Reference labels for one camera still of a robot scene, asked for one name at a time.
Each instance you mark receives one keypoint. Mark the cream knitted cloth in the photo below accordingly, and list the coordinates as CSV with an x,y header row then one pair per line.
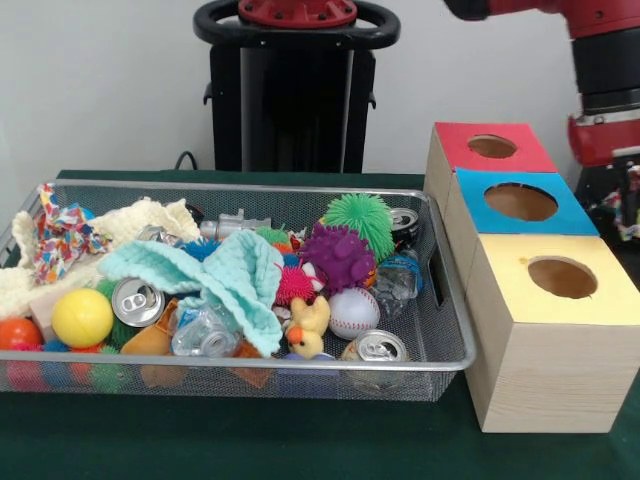
x,y
155,215

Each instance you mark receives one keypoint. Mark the silver drink can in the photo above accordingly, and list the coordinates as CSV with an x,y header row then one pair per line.
x,y
137,302
375,346

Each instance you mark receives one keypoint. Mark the white baseball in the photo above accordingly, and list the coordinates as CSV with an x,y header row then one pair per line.
x,y
354,314

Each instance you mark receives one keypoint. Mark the wooden three-hole box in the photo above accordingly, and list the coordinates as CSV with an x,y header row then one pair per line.
x,y
550,375

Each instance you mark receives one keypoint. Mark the yellow ball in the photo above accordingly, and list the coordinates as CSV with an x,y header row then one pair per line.
x,y
82,317

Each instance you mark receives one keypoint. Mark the silver mesh bin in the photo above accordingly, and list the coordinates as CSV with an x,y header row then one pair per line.
x,y
200,382

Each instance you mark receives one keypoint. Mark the dark green table cloth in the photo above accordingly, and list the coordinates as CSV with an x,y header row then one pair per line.
x,y
250,440

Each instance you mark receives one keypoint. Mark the mint knitted cloth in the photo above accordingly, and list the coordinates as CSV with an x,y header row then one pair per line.
x,y
235,270

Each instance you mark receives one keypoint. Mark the green spiky ball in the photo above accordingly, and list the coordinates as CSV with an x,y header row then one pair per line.
x,y
357,215

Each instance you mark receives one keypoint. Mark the red robot base flange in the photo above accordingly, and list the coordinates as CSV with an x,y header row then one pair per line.
x,y
300,12

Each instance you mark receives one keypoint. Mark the yellow plush duck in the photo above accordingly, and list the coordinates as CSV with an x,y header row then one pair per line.
x,y
306,340

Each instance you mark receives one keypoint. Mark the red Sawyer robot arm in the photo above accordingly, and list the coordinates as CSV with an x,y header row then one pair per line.
x,y
600,20

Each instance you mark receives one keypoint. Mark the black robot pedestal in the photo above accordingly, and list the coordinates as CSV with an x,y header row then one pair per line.
x,y
295,100

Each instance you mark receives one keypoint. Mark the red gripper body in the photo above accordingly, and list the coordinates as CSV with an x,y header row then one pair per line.
x,y
600,142

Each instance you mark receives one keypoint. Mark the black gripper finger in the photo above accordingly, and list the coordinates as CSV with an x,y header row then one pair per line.
x,y
624,195

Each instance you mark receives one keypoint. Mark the black panel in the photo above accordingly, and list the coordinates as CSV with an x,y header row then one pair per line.
x,y
595,180

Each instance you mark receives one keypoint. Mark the large colourful patterned cloth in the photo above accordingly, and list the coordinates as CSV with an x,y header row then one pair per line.
x,y
60,240

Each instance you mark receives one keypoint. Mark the purple spiky toy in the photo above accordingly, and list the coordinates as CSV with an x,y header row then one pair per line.
x,y
340,255

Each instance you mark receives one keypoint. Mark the small colourful patterned cloth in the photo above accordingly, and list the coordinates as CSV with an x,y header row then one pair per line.
x,y
632,230

